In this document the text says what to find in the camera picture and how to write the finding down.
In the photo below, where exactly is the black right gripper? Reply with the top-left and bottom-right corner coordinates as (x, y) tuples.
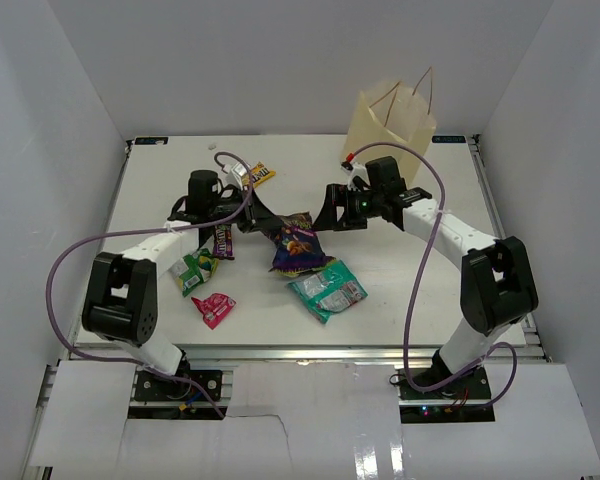
(312, 184), (384, 232)

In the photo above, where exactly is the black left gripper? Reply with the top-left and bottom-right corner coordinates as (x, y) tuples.
(208, 185), (284, 234)

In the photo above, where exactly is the dark blue Krokant snack bag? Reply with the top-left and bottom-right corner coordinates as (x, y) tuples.
(264, 212), (336, 277)

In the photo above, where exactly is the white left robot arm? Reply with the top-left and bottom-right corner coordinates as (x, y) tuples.
(81, 170), (282, 399)

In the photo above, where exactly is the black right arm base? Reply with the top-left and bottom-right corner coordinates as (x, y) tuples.
(388, 367), (496, 424)

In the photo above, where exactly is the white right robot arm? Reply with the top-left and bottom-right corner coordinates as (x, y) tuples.
(313, 157), (539, 399)

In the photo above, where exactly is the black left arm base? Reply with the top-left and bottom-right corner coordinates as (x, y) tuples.
(128, 369), (226, 420)

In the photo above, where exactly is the teal candy bag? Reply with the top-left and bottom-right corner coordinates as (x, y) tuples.
(287, 260), (368, 324)

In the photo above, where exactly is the beige paper bag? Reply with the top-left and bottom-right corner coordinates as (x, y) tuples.
(339, 68), (437, 184)

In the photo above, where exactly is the brown M&M's packet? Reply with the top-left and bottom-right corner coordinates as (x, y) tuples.
(212, 224), (235, 260)

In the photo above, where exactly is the yellow M&M's packet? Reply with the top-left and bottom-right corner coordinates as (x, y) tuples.
(250, 162), (276, 188)

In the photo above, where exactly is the green Skittles packet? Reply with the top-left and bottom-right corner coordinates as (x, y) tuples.
(169, 248), (219, 297)

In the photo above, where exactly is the pink candy packet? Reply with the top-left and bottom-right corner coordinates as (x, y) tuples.
(191, 293), (236, 330)

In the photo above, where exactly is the white paper sheet front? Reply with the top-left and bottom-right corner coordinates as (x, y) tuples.
(30, 361), (600, 479)

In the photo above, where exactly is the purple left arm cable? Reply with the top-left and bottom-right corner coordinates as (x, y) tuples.
(47, 151), (256, 421)

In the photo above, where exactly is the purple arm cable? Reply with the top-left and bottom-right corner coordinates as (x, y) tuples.
(342, 142), (519, 416)
(47, 151), (256, 421)

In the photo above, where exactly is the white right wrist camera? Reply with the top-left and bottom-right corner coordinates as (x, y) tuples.
(340, 153), (370, 191)

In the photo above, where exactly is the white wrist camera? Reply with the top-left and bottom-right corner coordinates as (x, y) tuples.
(221, 163), (249, 189)
(340, 153), (370, 191)

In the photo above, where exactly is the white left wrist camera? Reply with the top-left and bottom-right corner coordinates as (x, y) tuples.
(221, 163), (249, 189)

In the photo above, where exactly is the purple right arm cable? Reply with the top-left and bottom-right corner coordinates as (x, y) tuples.
(342, 142), (519, 416)

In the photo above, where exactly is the aluminium table frame rail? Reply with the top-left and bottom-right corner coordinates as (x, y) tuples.
(78, 344), (545, 361)

